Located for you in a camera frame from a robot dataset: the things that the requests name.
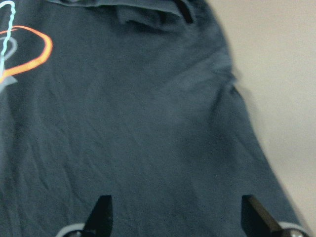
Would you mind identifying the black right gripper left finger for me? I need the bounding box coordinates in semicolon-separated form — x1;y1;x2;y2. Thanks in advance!
82;195;113;237

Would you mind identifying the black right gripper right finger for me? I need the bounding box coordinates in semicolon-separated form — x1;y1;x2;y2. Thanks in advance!
241;195;283;237

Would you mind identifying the black graphic t-shirt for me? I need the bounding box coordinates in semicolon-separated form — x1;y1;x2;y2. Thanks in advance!
0;0;299;237

